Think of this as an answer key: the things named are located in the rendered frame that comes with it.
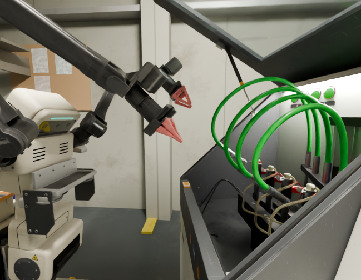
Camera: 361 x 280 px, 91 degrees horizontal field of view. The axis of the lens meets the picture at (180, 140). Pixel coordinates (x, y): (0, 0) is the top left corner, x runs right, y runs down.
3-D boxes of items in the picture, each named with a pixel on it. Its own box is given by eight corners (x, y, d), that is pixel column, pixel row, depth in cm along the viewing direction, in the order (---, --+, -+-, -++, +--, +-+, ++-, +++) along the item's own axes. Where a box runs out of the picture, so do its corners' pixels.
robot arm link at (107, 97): (116, 90, 121) (104, 79, 114) (131, 81, 115) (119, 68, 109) (94, 140, 91) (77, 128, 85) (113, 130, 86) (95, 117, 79)
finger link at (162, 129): (192, 131, 47) (167, 106, 47) (174, 150, 48) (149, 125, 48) (194, 129, 53) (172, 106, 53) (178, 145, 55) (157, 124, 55)
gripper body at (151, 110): (172, 108, 47) (152, 89, 47) (146, 135, 49) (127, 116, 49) (176, 109, 53) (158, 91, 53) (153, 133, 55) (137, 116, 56)
